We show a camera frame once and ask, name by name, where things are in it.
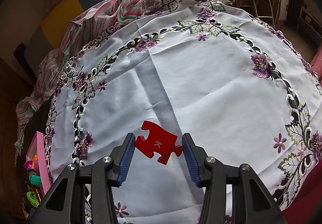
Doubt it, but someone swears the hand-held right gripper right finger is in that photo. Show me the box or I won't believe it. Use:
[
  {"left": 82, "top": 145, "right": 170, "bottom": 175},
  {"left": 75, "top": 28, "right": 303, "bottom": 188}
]
[{"left": 182, "top": 133, "right": 288, "bottom": 224}]

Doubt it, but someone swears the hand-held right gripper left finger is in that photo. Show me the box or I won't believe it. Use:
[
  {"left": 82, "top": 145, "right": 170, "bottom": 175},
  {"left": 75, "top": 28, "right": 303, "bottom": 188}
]
[{"left": 38, "top": 133, "right": 136, "bottom": 224}]

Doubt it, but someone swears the red puzzle piece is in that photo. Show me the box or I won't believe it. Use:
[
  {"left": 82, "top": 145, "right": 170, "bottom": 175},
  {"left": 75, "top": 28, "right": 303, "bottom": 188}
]
[{"left": 135, "top": 120, "right": 184, "bottom": 165}]

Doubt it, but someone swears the pink shallow box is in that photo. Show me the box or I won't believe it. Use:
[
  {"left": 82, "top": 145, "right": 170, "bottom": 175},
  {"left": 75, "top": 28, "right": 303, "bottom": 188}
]
[{"left": 25, "top": 131, "right": 52, "bottom": 197}]

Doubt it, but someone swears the green plastic holder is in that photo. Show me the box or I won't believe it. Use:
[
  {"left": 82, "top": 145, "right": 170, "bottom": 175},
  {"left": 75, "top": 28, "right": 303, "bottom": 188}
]
[{"left": 28, "top": 174, "right": 42, "bottom": 187}]

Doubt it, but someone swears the green white plug-in device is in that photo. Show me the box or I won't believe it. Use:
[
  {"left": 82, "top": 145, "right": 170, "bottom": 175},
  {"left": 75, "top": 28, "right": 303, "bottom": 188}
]
[{"left": 26, "top": 190, "right": 41, "bottom": 207}]

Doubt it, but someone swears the white embroidered floral tablecloth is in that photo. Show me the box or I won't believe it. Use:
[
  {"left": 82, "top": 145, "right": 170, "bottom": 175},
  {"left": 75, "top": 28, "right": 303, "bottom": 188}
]
[{"left": 45, "top": 0, "right": 322, "bottom": 224}]

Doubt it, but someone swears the pink striped bedsheet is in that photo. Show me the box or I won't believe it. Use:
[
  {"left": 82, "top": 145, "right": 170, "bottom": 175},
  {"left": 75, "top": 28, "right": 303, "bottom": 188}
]
[{"left": 15, "top": 0, "right": 197, "bottom": 149}]

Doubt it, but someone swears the white cabinet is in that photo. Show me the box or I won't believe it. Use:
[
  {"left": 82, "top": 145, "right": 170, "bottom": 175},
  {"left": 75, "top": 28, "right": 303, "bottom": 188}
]
[{"left": 279, "top": 0, "right": 293, "bottom": 21}]

